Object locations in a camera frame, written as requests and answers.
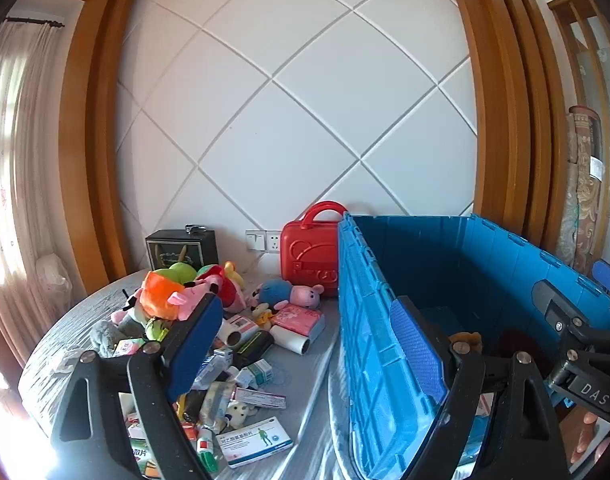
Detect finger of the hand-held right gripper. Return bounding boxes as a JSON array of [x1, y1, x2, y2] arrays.
[[532, 280, 610, 386]]

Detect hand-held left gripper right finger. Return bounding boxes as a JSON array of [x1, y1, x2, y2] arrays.
[[389, 296, 571, 480]]

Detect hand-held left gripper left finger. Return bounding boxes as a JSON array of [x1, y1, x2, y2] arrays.
[[50, 292, 225, 480]]

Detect brown plush toy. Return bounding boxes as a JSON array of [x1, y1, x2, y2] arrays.
[[450, 331, 483, 356]]

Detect blue plastic crate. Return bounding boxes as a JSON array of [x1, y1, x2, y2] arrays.
[[336, 212, 610, 480]]

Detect grey desktop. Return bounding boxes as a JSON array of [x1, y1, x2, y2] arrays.
[[17, 267, 346, 480]]

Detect person's right hand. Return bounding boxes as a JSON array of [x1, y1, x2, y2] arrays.
[[560, 407, 610, 468]]

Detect white cardboard tube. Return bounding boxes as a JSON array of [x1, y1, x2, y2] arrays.
[[220, 317, 242, 348], [272, 325, 311, 356]]

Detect pink pig plush black ears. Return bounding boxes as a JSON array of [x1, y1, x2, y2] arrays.
[[167, 280, 221, 321]]

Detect pink white barcode box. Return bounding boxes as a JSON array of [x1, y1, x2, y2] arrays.
[[225, 314, 260, 341]]

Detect black pouch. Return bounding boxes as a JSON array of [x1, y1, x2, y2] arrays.
[[232, 330, 275, 368]]

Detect blue chair seat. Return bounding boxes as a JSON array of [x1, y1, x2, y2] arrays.
[[592, 259, 610, 306]]

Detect red dress plush toy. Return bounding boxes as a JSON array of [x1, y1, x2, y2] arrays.
[[195, 265, 247, 311]]

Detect orange plush toy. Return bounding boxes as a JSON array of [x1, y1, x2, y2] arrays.
[[139, 272, 183, 318]]

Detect white teal medicine box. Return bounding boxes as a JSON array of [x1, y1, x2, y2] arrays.
[[237, 360, 275, 391]]

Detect green plush toy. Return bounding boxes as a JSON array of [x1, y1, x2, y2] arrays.
[[155, 261, 198, 286]]

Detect small white dog plush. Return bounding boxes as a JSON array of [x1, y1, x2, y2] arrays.
[[225, 400, 258, 431]]

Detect long white red box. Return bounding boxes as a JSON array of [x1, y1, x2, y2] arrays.
[[232, 387, 287, 411]]

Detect grey plush toy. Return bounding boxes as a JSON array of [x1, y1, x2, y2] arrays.
[[91, 320, 130, 358]]

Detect blue pink pig plush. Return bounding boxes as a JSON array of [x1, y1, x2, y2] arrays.
[[257, 279, 326, 311]]

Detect black gift box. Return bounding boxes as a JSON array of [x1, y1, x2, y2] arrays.
[[146, 224, 219, 272]]

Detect pink tissue packet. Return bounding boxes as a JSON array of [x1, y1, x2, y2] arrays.
[[271, 305, 327, 341]]

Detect white blue medicine box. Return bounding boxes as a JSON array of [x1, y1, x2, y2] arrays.
[[219, 420, 295, 468]]

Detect rolled patterned carpet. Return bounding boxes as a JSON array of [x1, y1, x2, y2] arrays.
[[558, 105, 610, 276]]

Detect red carry case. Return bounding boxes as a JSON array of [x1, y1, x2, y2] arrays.
[[280, 201, 347, 297]]

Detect beige curtain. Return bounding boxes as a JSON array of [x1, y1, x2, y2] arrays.
[[0, 17, 86, 411]]

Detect frosted glass door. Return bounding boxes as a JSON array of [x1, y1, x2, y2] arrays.
[[568, 0, 610, 241]]

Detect black curtain rod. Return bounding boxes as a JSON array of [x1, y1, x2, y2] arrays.
[[5, 16, 66, 29]]

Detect white wall socket panel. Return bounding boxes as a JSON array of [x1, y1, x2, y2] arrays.
[[245, 229, 282, 253]]

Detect wooden frame post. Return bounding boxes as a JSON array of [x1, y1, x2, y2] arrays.
[[60, 0, 186, 296], [447, 0, 566, 251]]

